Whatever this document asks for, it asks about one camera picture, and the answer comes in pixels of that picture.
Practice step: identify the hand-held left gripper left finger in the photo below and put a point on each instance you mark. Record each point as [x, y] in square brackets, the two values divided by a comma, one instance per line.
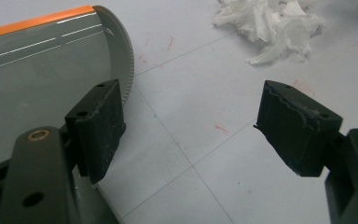
[98, 130]

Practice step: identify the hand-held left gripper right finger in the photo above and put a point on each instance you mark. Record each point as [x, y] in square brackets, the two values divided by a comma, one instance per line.
[295, 133]

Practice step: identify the grey dustpan with orange edge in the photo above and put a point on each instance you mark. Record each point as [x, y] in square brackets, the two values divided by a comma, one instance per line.
[43, 87]

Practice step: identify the pile of white tissue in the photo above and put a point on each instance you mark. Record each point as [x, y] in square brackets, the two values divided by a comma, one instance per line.
[270, 28]

